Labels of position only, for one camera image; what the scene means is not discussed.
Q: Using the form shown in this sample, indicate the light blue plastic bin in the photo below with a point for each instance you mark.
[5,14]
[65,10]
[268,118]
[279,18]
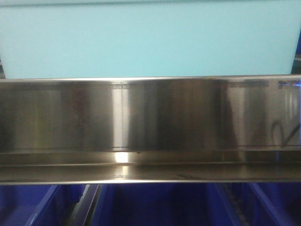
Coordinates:
[147,38]

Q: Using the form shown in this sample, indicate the stainless steel shelf beam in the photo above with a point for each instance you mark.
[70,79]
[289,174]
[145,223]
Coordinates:
[148,130]

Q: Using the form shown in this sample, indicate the blue bin lower middle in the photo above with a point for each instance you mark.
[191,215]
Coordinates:
[164,204]

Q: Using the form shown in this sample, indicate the grey roller track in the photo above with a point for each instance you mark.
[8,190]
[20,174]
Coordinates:
[235,203]

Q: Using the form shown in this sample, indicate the blue bin lower right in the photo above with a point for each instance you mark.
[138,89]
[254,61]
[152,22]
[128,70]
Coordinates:
[272,204]

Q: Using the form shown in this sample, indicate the blue bin lower left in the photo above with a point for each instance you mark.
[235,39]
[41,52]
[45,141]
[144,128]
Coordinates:
[45,205]

